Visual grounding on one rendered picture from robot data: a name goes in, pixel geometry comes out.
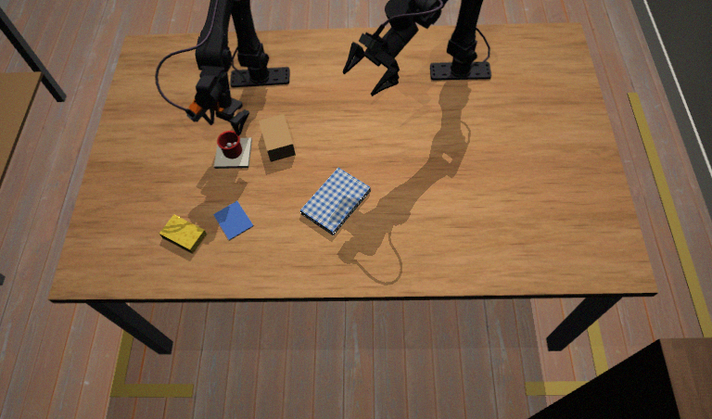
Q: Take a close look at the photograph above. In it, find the yellow sponge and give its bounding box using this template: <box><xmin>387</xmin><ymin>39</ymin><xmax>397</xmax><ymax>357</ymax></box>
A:
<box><xmin>159</xmin><ymin>214</ymin><xmax>207</xmax><ymax>254</ymax></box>

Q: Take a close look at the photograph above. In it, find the blue and white checkered towel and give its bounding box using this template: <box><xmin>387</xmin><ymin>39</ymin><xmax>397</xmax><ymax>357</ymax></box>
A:
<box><xmin>300</xmin><ymin>168</ymin><xmax>371</xmax><ymax>235</ymax></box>

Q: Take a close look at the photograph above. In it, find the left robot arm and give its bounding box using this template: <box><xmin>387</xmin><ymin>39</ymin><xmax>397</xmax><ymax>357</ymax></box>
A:
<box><xmin>359</xmin><ymin>0</ymin><xmax>491</xmax><ymax>81</ymax></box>

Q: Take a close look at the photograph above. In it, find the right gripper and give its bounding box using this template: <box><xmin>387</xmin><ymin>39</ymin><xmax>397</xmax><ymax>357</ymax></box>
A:
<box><xmin>188</xmin><ymin>87</ymin><xmax>249</xmax><ymax>136</ymax></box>

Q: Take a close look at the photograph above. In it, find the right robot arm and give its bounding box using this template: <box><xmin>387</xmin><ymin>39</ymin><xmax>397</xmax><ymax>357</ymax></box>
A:
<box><xmin>186</xmin><ymin>0</ymin><xmax>290</xmax><ymax>122</ymax></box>

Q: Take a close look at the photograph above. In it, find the red cup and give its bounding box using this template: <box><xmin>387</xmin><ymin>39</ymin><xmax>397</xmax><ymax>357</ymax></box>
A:
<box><xmin>217</xmin><ymin>131</ymin><xmax>242</xmax><ymax>159</ymax></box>

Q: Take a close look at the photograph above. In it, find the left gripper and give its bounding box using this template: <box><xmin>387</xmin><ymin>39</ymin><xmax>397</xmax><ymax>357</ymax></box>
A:
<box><xmin>342</xmin><ymin>30</ymin><xmax>405</xmax><ymax>96</ymax></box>

